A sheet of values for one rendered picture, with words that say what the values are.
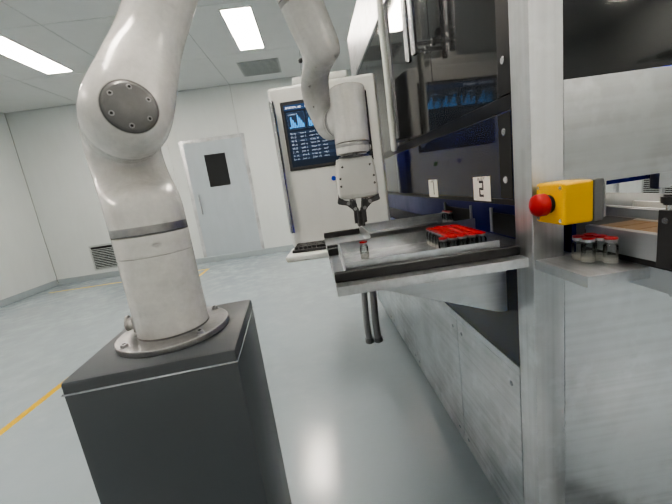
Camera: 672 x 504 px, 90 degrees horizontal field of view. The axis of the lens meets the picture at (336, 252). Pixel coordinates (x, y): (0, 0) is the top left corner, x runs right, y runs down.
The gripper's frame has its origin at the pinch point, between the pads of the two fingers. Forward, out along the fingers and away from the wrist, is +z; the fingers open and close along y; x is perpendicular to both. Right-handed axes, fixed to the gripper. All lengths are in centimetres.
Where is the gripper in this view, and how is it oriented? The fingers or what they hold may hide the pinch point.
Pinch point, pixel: (360, 218)
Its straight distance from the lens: 86.5
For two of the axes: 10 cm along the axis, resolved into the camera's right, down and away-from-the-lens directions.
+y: -9.9, 1.3, -0.5
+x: 0.7, 1.9, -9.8
